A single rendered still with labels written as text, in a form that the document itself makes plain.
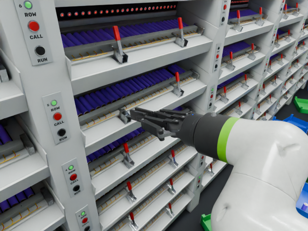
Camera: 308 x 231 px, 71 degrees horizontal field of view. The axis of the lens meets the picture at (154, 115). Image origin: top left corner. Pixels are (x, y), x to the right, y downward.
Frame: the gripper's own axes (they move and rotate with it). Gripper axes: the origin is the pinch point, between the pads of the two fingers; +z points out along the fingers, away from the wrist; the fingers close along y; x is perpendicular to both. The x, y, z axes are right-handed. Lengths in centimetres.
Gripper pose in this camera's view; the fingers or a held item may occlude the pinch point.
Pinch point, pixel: (141, 115)
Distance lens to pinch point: 60.9
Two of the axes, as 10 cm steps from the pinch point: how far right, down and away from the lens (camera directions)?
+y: 6.9, -3.6, 6.2
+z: -7.1, -1.8, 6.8
